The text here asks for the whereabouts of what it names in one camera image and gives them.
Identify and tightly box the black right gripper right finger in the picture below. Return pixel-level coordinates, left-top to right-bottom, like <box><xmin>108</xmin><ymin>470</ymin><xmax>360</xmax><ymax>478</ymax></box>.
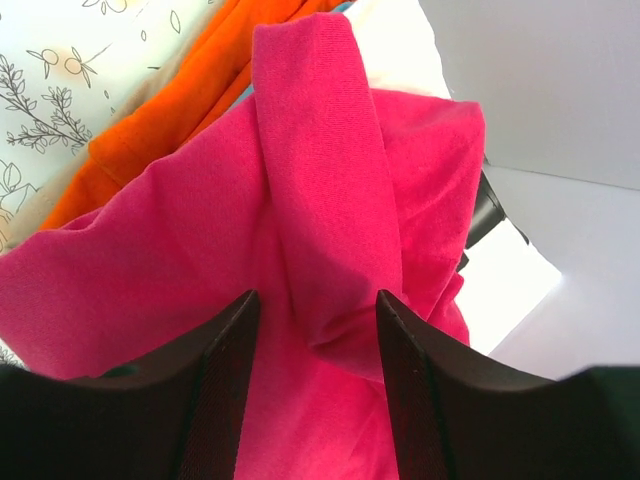
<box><xmin>376</xmin><ymin>290</ymin><xmax>639</xmax><ymax>480</ymax></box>

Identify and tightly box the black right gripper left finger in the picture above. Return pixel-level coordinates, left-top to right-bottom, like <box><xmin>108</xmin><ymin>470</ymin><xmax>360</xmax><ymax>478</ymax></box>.
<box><xmin>1</xmin><ymin>291</ymin><xmax>260</xmax><ymax>479</ymax></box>

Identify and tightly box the magenta t shirt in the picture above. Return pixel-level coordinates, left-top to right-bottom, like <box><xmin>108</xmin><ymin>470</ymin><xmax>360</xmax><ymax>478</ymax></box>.
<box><xmin>1</xmin><ymin>13</ymin><xmax>485</xmax><ymax>479</ymax></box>

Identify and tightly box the beige folded t shirt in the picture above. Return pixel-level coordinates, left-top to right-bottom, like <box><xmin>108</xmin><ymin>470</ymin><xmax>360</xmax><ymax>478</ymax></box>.
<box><xmin>0</xmin><ymin>0</ymin><xmax>236</xmax><ymax>256</ymax></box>

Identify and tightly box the orange folded t shirt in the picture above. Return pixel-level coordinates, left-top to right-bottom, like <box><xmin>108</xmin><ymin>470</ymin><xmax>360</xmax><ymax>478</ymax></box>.
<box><xmin>40</xmin><ymin>1</ymin><xmax>335</xmax><ymax>230</ymax></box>

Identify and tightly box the floral table mat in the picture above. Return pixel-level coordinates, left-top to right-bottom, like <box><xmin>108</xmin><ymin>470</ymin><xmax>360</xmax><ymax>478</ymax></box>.
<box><xmin>0</xmin><ymin>0</ymin><xmax>231</xmax><ymax>366</ymax></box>

